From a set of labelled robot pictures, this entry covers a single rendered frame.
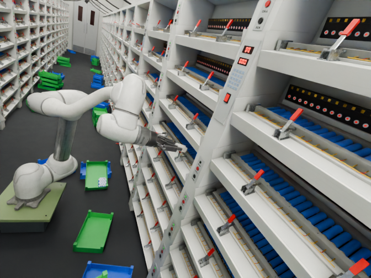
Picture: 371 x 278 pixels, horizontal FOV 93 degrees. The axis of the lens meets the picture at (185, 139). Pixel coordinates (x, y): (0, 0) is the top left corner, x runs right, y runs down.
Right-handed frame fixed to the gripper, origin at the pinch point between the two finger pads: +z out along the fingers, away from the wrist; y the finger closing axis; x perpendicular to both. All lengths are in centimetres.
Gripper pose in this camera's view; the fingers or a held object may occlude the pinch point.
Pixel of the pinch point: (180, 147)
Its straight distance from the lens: 93.8
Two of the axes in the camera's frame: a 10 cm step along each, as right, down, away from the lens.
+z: 7.7, 2.6, 5.8
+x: 5.0, -8.2, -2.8
